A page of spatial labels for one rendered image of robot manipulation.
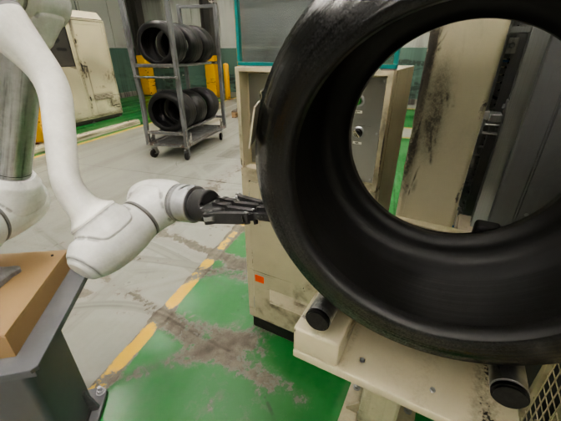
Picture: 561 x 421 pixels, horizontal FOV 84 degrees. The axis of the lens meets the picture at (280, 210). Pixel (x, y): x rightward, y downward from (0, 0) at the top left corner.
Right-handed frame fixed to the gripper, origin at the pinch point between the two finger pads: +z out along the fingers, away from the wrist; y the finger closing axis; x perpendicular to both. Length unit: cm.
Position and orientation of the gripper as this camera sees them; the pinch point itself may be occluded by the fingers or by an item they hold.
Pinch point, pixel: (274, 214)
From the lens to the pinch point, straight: 62.5
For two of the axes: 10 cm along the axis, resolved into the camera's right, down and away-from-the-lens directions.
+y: 4.7, -4.0, 7.9
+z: 8.7, 1.0, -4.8
